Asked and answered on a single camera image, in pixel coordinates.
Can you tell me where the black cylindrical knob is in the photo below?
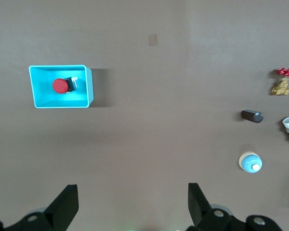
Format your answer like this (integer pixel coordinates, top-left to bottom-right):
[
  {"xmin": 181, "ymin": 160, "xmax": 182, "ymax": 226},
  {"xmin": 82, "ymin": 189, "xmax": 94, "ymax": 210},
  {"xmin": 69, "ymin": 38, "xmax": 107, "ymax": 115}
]
[{"xmin": 240, "ymin": 109, "xmax": 264, "ymax": 124}]

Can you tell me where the red mushroom push button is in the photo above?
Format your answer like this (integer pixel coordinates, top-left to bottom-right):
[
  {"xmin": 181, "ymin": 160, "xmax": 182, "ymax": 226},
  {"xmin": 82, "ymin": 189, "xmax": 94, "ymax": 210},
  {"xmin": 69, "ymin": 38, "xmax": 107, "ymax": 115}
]
[{"xmin": 52, "ymin": 76, "xmax": 79, "ymax": 94}]

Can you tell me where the blue dome bell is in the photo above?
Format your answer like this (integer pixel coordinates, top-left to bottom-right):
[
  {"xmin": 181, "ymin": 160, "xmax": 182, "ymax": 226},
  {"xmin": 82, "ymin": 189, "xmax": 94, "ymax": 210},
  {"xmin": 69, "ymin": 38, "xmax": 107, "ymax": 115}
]
[{"xmin": 238, "ymin": 151, "xmax": 263, "ymax": 174}]

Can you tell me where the cyan plastic bin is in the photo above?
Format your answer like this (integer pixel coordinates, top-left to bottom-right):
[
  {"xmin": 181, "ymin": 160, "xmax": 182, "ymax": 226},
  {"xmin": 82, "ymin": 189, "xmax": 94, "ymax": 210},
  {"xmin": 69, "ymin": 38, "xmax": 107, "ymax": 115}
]
[{"xmin": 28, "ymin": 64, "xmax": 95, "ymax": 109}]

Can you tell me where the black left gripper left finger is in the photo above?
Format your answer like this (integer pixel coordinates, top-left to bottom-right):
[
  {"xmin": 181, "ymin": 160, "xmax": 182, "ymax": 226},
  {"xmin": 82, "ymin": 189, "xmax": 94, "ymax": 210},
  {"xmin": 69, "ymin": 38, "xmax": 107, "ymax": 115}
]
[{"xmin": 0, "ymin": 184, "xmax": 79, "ymax": 231}]

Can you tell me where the brass valve with red handwheel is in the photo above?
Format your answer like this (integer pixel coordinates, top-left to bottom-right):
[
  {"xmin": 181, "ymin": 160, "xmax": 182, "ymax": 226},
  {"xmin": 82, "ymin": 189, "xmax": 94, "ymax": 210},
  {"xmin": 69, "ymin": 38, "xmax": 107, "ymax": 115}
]
[{"xmin": 269, "ymin": 67, "xmax": 289, "ymax": 96}]

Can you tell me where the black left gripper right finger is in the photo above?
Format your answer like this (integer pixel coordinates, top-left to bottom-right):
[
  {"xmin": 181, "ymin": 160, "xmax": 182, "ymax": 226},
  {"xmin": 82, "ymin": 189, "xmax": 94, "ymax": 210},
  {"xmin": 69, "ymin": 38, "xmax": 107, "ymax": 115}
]
[{"xmin": 186, "ymin": 183, "xmax": 284, "ymax": 231}]

